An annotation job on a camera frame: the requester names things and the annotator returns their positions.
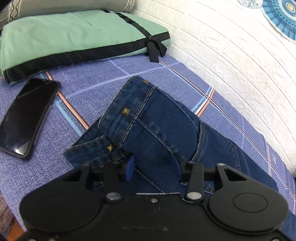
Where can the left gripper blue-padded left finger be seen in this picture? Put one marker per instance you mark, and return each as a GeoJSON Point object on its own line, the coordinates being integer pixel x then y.
{"type": "Point", "coordinates": [74, 199]}

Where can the blue plaid bed sheet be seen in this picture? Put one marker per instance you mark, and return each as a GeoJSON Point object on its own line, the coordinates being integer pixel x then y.
{"type": "Point", "coordinates": [90, 88]}

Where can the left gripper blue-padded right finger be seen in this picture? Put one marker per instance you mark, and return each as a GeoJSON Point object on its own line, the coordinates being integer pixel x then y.
{"type": "Point", "coordinates": [233, 199]}

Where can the grey patterned pillow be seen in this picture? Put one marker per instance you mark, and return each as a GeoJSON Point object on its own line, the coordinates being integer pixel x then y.
{"type": "Point", "coordinates": [20, 9]}

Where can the dark blue denim pants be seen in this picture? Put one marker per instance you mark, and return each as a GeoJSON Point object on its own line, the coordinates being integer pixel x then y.
{"type": "Point", "coordinates": [161, 134]}

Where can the blue paper fan decoration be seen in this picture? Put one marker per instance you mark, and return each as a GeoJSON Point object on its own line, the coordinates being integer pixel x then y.
{"type": "Point", "coordinates": [281, 14]}

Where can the black smartphone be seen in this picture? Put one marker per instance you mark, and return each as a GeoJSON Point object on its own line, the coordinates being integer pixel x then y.
{"type": "Point", "coordinates": [23, 120]}

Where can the green pillow with black ribbon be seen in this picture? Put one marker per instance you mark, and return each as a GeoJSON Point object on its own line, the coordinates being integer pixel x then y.
{"type": "Point", "coordinates": [37, 44]}

